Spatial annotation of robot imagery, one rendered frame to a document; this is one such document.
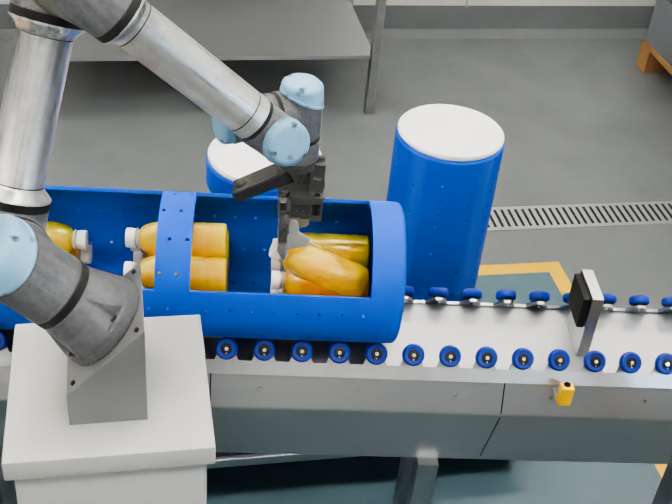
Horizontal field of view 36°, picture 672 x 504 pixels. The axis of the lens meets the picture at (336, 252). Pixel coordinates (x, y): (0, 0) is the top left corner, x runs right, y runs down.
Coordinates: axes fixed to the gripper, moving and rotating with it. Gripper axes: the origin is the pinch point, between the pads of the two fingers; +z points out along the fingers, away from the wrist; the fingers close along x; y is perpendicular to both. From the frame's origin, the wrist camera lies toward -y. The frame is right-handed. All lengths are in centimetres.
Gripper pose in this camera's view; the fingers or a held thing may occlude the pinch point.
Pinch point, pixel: (279, 245)
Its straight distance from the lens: 198.2
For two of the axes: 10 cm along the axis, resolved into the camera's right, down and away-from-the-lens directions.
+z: -0.9, 7.9, 6.0
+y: 10.0, 0.5, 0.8
